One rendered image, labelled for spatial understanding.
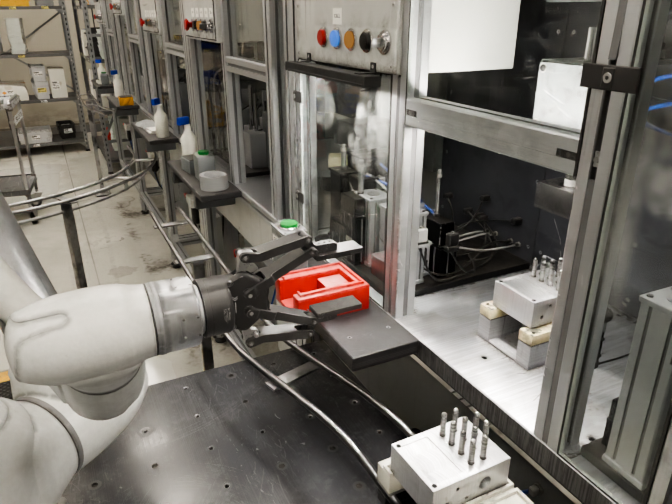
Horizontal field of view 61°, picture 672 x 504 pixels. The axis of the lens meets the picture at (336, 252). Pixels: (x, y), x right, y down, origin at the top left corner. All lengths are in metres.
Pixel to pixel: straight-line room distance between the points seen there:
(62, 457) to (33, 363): 0.34
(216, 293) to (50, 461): 0.40
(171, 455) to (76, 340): 0.57
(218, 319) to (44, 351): 0.19
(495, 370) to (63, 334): 0.67
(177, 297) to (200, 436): 0.58
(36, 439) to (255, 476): 0.39
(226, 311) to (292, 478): 0.49
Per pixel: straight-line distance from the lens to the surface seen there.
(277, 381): 1.12
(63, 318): 0.69
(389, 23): 1.02
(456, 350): 1.06
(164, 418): 1.30
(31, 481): 0.97
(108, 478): 1.20
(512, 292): 1.03
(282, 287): 1.18
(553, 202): 1.01
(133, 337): 0.69
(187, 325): 0.70
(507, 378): 1.01
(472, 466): 0.81
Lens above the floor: 1.47
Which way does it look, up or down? 23 degrees down
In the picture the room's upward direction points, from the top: straight up
